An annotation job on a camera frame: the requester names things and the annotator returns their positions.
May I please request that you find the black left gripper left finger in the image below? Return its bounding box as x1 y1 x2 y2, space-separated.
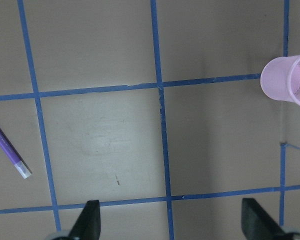
67 200 101 240

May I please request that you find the purple highlighter pen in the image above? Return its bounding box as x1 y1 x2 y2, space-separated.
0 130 32 179

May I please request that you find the pink mesh cup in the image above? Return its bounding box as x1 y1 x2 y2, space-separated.
260 55 300 106

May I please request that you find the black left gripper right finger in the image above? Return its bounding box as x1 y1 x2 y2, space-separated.
241 198 290 240

